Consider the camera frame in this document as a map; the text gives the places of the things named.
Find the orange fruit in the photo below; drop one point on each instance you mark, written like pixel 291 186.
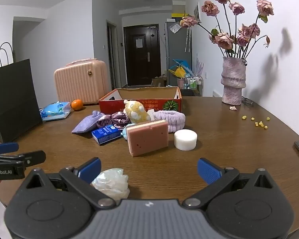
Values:
pixel 77 105

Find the grey refrigerator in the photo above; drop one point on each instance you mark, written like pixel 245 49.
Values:
pixel 175 52

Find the yellow and black box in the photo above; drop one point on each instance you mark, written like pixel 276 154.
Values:
pixel 179 15

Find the clear plastic sleeve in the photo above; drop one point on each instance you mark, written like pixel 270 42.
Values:
pixel 175 28

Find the bunch of dried pink roses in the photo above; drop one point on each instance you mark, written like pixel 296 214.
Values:
pixel 224 41

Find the dark interior side door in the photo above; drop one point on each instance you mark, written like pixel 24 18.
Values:
pixel 111 59

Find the dark brown entrance door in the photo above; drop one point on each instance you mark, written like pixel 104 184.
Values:
pixel 142 62

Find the folded pale umbrella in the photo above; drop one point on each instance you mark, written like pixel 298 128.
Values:
pixel 188 39

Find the red cardboard box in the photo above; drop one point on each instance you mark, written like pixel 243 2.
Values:
pixel 109 106

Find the white paper notice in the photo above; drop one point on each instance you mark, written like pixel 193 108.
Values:
pixel 139 43

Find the pink ribbed suitcase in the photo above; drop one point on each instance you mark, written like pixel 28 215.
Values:
pixel 77 84

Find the white wall panel box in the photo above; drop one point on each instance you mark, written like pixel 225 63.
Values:
pixel 196 10

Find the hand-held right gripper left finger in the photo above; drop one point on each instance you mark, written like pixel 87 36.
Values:
pixel 91 169

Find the lavender fabric pouch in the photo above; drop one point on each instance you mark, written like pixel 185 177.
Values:
pixel 84 125

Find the shiny purple scrunchie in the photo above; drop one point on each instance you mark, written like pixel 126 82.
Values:
pixel 119 119

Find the light blue plush toy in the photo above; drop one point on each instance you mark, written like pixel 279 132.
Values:
pixel 125 133

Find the brown cardboard carton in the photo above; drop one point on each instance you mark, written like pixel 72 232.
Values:
pixel 159 81

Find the pink rectangular sponge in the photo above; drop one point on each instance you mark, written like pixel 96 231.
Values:
pixel 147 139

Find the black paper bag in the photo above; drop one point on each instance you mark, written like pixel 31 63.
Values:
pixel 12 99

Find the metal trolley cart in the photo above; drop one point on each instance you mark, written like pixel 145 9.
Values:
pixel 194 83

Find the black eyeglasses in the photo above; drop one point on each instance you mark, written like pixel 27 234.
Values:
pixel 247 102

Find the fallen rose petal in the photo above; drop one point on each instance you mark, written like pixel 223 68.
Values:
pixel 233 108

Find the pink bucket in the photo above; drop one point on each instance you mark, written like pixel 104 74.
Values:
pixel 181 82

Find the blue tissue pack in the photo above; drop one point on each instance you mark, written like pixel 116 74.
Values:
pixel 106 134

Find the white round sponge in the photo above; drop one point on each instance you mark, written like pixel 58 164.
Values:
pixel 185 140

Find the pink textured vase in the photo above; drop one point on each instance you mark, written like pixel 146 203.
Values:
pixel 233 79

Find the translucent plastic bag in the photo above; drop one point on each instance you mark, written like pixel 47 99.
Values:
pixel 112 184

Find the lavender fluffy headband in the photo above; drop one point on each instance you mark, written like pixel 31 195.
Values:
pixel 174 119

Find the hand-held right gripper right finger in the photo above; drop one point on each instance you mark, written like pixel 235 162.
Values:
pixel 209 170

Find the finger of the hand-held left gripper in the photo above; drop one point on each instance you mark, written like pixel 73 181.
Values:
pixel 6 147
pixel 33 157

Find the yellow plush toy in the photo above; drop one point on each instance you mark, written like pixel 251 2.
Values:
pixel 135 112

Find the scattered yellow crumbs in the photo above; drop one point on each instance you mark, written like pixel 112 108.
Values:
pixel 244 117

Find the blue wet wipes pack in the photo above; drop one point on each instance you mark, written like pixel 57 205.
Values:
pixel 54 110

